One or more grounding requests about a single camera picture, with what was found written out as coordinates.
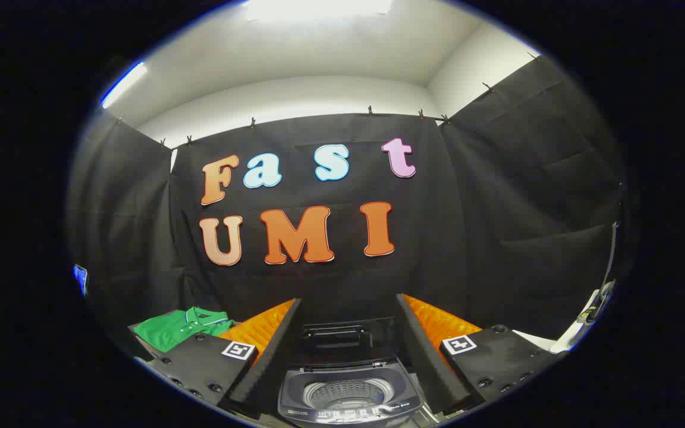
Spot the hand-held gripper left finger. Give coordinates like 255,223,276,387
133,298,303,420

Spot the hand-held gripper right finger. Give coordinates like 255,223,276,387
396,293,569,417

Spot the grey washing machine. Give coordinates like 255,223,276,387
277,360,423,426

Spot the green polo shirt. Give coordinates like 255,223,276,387
134,307,235,353

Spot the white board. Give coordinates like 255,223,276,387
512,279,617,354

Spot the black backdrop cloth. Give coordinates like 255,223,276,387
66,53,626,339

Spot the ceiling light strip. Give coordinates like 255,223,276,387
100,61,148,109

